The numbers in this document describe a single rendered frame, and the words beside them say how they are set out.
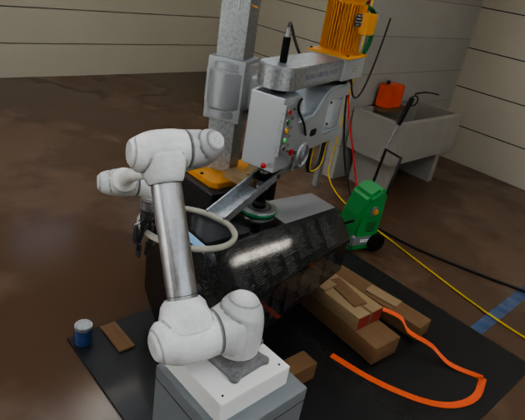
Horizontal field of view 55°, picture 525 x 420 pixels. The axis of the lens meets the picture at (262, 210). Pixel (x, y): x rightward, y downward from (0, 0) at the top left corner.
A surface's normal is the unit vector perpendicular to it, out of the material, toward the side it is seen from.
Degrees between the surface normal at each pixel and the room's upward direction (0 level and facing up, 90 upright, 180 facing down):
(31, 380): 0
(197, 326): 54
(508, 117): 90
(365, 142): 90
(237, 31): 90
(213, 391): 1
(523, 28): 90
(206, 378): 1
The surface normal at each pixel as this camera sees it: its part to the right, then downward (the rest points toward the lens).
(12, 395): 0.15, -0.88
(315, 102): -0.23, -0.48
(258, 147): -0.55, 0.30
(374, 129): -0.73, 0.21
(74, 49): 0.66, 0.43
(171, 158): 0.55, 0.00
